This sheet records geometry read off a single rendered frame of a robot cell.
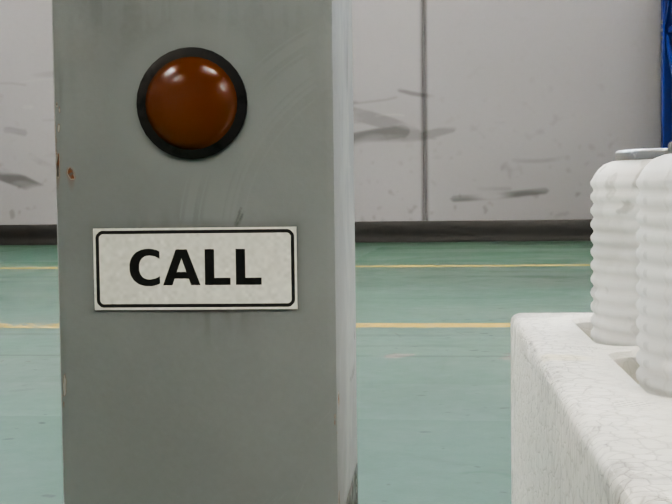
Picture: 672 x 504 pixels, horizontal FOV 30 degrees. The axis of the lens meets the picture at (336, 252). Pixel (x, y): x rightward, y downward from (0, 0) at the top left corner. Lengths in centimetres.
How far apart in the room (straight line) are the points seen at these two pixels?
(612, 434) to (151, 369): 11
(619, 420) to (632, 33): 512
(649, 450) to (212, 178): 12
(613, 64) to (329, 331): 513
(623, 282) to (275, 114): 24
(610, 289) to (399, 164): 487
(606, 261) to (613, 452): 23
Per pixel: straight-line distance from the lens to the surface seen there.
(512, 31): 541
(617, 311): 51
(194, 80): 30
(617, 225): 51
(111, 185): 31
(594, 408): 35
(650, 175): 41
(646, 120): 542
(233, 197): 31
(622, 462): 29
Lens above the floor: 24
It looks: 3 degrees down
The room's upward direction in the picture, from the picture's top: 1 degrees counter-clockwise
